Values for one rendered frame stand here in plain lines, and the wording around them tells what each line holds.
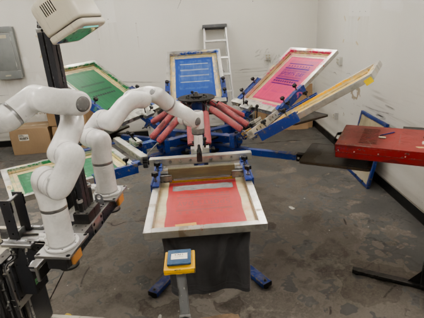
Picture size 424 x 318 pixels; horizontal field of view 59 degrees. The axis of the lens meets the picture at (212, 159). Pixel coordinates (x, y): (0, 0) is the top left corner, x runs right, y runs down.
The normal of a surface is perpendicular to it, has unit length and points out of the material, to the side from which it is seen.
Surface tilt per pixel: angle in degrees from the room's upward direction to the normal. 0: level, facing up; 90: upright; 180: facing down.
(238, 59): 90
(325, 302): 0
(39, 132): 88
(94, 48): 90
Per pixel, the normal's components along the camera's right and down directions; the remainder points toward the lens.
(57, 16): -0.14, 0.36
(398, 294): -0.06, -0.93
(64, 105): 0.71, 0.28
